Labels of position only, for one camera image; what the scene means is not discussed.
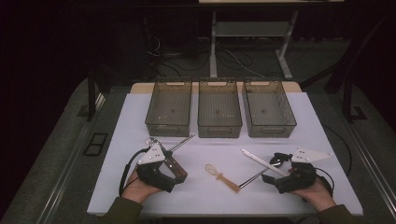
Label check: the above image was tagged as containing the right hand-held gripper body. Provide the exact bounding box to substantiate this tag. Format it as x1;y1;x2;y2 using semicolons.
274;147;334;194

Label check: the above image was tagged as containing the small wooden whisk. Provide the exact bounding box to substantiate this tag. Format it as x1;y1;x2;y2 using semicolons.
205;163;242;193

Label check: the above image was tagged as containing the white chopstick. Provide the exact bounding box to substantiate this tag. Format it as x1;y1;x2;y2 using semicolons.
242;149;290;177
241;148;289;176

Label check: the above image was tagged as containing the black metal stand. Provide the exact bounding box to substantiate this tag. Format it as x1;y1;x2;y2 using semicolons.
342;74;368;124
77;64;108;122

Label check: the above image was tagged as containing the person's left hand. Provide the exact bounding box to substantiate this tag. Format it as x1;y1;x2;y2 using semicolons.
120;169;163;204

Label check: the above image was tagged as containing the black floor cable bundle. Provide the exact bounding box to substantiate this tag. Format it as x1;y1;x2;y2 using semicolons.
143;15;256;78

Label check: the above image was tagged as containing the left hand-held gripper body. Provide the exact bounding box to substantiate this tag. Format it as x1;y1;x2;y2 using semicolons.
135;144;167;189

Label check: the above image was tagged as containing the grey metal desk frame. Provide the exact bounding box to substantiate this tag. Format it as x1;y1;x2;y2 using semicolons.
198;0;345;80

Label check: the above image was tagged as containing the thin black floor cable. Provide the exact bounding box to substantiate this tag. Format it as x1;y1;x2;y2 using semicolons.
321;123;353;176

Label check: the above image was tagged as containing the smoked transparent plastic bin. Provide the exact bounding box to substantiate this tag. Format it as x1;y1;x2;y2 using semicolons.
144;77;193;138
197;77;243;139
242;77;298;139

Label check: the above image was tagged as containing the person's right hand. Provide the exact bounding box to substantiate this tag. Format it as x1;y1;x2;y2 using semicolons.
289;178;337;213

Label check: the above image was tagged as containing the right hand-held gripper cable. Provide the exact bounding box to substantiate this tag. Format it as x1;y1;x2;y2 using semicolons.
314;167;335;197

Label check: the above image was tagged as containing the white floor cable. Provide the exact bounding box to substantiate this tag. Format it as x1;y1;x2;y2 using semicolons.
223;48;267;79

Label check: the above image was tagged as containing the aluminium floor rail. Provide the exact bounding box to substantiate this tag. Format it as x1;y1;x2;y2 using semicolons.
36;92;106;224
342;118;396;213

